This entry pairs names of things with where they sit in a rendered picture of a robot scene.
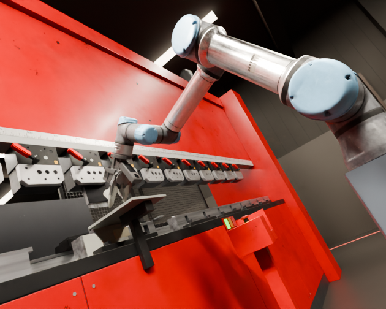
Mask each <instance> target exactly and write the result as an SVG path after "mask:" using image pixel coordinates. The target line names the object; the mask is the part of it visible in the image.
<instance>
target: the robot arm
mask: <svg viewBox="0 0 386 309"><path fill-rule="evenodd" d="M172 48H173V51H174V52H175V53H176V54H177V55H178V56H180V57H181V58H186V59H189V60H191V61H193V62H195V63H197V68H198V69H197V70H196V72H195V74H194V75H193V77H192V78H191V80H190V82H189V83H188V84H187V86H186V88H185V89H184V91H183V92H182V94H181V96H180V97H179V99H178V100H177V102H176V104H175V105H174V106H173V108H172V110H171V111H170V113H169V114H168V116H167V118H166V119H165V121H164V122H163V124H162V125H161V126H158V125H149V124H137V122H138V121H137V120H136V119H135V118H129V117H125V116H121V117H120V118H119V121H118V125H117V127H118V128H117V132H116V139H115V147H114V151H113V152H114V154H111V155H110V157H112V165H111V166H110V167H106V168H105V171H106V172H104V179H103V180H105V181H106V182H108V183H110V187H109V189H108V190H105V191H104V196H105V197H106V198H107V199H108V206H109V208H111V207H112V206H113V204H114V200H115V196H116V193H118V194H119V195H120V196H121V197H122V198H123V199H122V201H121V204H123V203H125V201H126V200H127V198H128V195H129V193H130V191H131V186H132V183H134V184H140V183H141V181H142V178H141V177H140V176H139V174H138V173H137V172H136V170H135V169H134V168H133V167H132V166H131V164H130V163H129V162H128V161H127V159H129V160H130V159H131V156H132V153H133V149H134V143H140V144H142V145H152V144H167V145H170V144H175V143H178V142H179V140H180V137H181V132H180V130H181V129H182V127H183V126H184V124H185V123H186V122H187V120H188V119H189V117H190V116H191V115H192V113H193V111H194V110H195V109H196V107H197V106H198V104H199V103H200V101H201V100H202V99H203V97H204V95H206V93H207V91H208V90H209V88H210V87H211V86H212V84H213V83H214V81H217V80H219V79H220V78H221V76H222V75H223V73H224V72H225V71H228V72H230V73H232V74H235V75H237V76H239V77H241V78H243V79H245V80H248V81H250V82H252V83H255V84H256V85H259V86H261V87H263V88H265V89H268V90H270V91H272V92H274V93H276V94H279V97H280V100H281V102H282V103H283V104H284V105H286V106H289V107H291V108H293V109H295V110H296V111H297V112H299V113H300V114H302V115H303V116H305V117H307V118H310V119H312V120H319V121H324V122H326V124H327V126H328V127H329V128H330V130H331V131H332V133H333V134H334V135H335V137H336V138H337V140H338V142H339V144H340V147H341V151H342V155H343V158H344V162H345V165H346V167H347V168H348V170H349V171H351V170H354V169H356V168H357V167H360V166H362V165H364V164H366V163H368V162H370V161H372V160H375V159H377V158H379V157H381V156H383V155H385V154H386V112H385V111H384V110H383V108H382V107H381V106H380V105H379V103H378V102H377V101H376V100H375V98H374V97H373V95H372V94H371V93H370V92H369V91H368V89H367V88H366V87H365V85H364V84H363V83H362V82H361V80H360V79H359V77H358V75H357V74H356V73H355V72H354V71H352V70H351V69H350V68H349V67H348V66H347V65H345V64H343V63H342V62H339V61H337V60H333V59H319V58H315V57H312V56H309V55H304V56H302V57H300V58H298V59H294V58H291V57H289V56H286V55H282V54H280V53H277V52H275V51H271V50H268V49H266V48H262V47H260V46H257V45H254V44H250V43H248V42H245V41H243V40H239V39H236V38H234V37H230V36H228V35H227V33H226V31H225V30H224V28H222V27H220V26H217V25H214V24H211V23H208V22H205V21H203V20H201V19H199V18H198V17H197V16H193V15H191V14H189V15H185V16H183V17H182V18H181V20H179V21H178V23H177V24H176V26H175V29H174V30H173V34H172ZM117 185H118V186H119V185H121V189H118V187H117Z"/></svg>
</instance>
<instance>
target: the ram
mask: <svg viewBox="0 0 386 309"><path fill-rule="evenodd" d="M183 91H184V90H182V89H180V88H178V87H176V86H174V85H171V84H169V83H167V82H165V81H163V80H161V79H159V78H157V77H155V76H153V75H151V74H149V73H147V72H145V71H143V70H141V69H138V68H136V67H134V66H132V65H130V64H128V63H126V62H124V61H121V60H120V59H118V58H115V57H114V56H112V55H109V54H108V53H105V52H103V51H101V50H99V49H97V48H95V47H93V46H91V45H88V44H86V43H84V42H82V41H80V40H78V39H76V38H74V37H72V36H70V35H68V34H66V33H64V32H62V31H60V30H58V29H55V28H53V27H51V26H49V25H47V24H45V23H43V22H41V21H39V20H36V19H35V18H33V17H30V16H29V15H26V14H25V13H22V12H20V11H18V10H16V9H14V8H12V7H10V6H7V5H5V4H3V3H1V2H0V127H4V128H12V129H21V130H26V131H35V132H43V133H49V134H57V135H66V136H71V137H80V138H85V139H94V140H102V141H108V142H115V139H116V132H117V128H118V127H117V125H118V121H119V118H120V117H121V116H125V117H129V118H135V119H136V120H137V121H138V122H137V124H149V125H158V126H161V125H162V124H163V122H164V121H165V119H166V118H167V116H168V114H169V113H170V111H171V110H172V108H173V106H174V105H175V104H176V102H177V100H178V99H179V97H180V96H181V94H182V92H183ZM180 132H181V137H180V140H179V142H178V143H175V144H170V145H167V144H152V145H142V144H140V143H134V145H139V146H144V147H153V148H161V149H166V150H175V151H184V152H189V153H198V154H203V155H212V156H220V157H225V158H234V159H243V160H248V161H250V158H249V156H248V154H247V152H246V150H245V149H244V146H243V145H242V143H241V141H240V139H239V138H238V136H237V134H236V132H235V130H234V128H233V126H232V125H231V123H230V121H229V119H228V118H227V115H226V114H225V111H224V110H223V109H221V108H219V107H217V106H215V105H213V104H211V103H209V102H207V101H204V100H203V99H202V100H201V101H200V103H199V104H198V106H197V107H196V109H195V110H194V111H193V113H192V115H191V116H190V117H189V119H188V120H187V122H186V123H185V124H184V126H183V127H182V129H181V130H180ZM13 143H23V144H30V145H42V146H49V147H56V152H57V155H58V157H59V156H60V155H61V154H62V153H63V152H64V151H65V150H66V149H67V148H74V149H82V150H94V151H98V153H99V156H100V157H101V156H102V155H104V154H105V153H106V152H113V151H114V147H105V146H98V145H88V144H82V143H72V142H62V141H55V140H45V139H35V138H29V137H19V136H12V135H2V134H0V154H3V155H4V154H5V153H6V151H7V150H8V149H9V148H10V147H11V145H12V144H13ZM136 155H147V156H155V157H156V160H157V159H158V158H160V157H166V158H175V159H176V160H179V159H191V160H192V162H194V161H195V160H199V161H206V162H208V161H211V162H218V163H220V162H224V163H228V164H230V163H231V164H237V166H238V168H240V169H248V168H250V167H252V166H253V163H248V162H238V161H228V160H221V159H211V158H201V157H195V156H185V155H178V154H168V153H158V152H152V151H142V150H133V153H132V156H131V158H133V157H134V156H136Z"/></svg>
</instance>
